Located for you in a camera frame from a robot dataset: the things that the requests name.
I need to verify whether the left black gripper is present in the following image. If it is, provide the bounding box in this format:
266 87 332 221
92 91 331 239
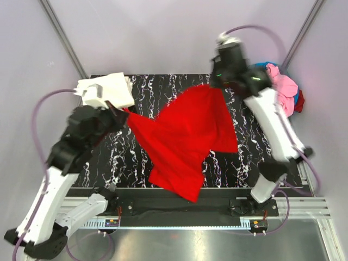
88 100 131 150

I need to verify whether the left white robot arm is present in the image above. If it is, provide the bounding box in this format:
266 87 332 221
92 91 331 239
4 102 129 260

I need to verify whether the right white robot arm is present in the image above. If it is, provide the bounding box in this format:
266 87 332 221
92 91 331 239
210 42 313 216

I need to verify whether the folded white t-shirt stack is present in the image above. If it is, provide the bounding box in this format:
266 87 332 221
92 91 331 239
77 72 135 109

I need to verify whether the blue t-shirt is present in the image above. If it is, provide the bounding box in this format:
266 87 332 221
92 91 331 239
255 61 300 105

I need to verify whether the pink t-shirt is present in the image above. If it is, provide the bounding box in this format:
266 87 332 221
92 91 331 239
265 63 299 117

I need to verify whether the dark red t-shirt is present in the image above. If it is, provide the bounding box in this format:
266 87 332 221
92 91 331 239
294 90 305 113

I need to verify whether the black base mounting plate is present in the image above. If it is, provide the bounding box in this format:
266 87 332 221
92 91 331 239
65 187 281 228

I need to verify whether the left small circuit board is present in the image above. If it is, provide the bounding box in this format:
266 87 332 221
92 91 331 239
105 219 120 227

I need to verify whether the small circuit board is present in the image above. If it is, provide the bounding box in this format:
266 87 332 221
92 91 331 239
105 219 120 227
252 219 268 229

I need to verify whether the right small circuit board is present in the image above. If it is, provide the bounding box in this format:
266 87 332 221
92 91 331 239
252 219 268 229

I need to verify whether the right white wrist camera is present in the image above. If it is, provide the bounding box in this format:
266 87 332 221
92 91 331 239
216 32 242 51

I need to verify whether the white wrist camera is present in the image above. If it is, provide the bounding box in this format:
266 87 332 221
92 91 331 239
216 32 242 51
74 83 108 108

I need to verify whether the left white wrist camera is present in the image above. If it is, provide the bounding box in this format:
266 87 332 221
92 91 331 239
74 83 108 108

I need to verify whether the right aluminium frame post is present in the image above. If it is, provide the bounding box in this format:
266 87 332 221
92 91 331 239
282 0 326 69

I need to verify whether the aluminium frame post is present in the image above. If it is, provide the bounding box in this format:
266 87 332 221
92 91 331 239
282 0 326 69
38 0 88 79

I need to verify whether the slotted grey cable duct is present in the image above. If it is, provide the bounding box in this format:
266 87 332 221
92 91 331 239
82 217 251 230

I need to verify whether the left aluminium frame post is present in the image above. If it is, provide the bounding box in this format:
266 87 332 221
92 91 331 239
38 0 88 79

